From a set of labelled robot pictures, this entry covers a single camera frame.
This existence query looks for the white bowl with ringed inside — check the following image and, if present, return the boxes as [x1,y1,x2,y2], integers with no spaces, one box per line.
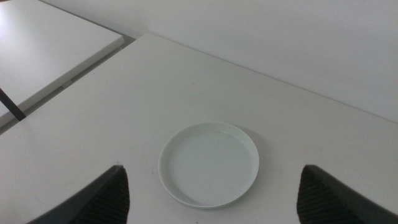
[157,121,260,207]

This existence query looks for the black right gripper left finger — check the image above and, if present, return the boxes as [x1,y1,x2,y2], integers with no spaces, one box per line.
[26,164,130,224]

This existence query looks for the white side table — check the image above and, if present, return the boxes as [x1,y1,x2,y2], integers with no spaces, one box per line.
[0,0,126,127]

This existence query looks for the thin black bar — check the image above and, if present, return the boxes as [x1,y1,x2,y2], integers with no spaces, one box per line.
[0,88,27,122]

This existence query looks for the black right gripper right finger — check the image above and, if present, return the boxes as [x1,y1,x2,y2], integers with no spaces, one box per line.
[296,164,398,224]

